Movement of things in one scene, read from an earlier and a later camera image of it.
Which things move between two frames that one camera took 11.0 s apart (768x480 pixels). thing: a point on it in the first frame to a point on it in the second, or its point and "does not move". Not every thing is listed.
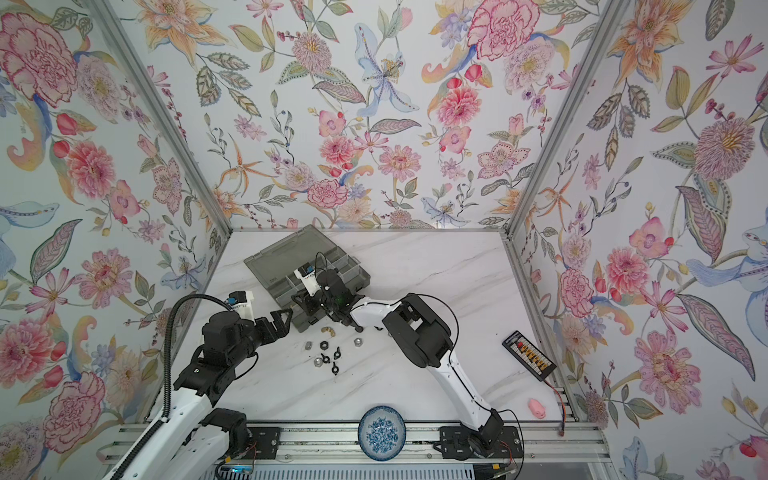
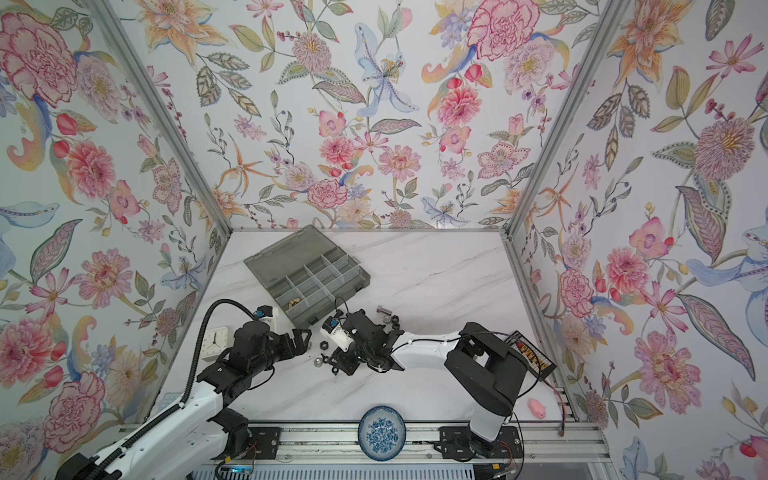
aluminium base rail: x=422 y=444 does not move
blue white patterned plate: x=381 y=432 does not move
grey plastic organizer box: x=295 y=264 does not move
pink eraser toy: x=537 y=408 does not move
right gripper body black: x=321 y=302 to x=351 y=360
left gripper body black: x=259 y=335 to x=281 y=349
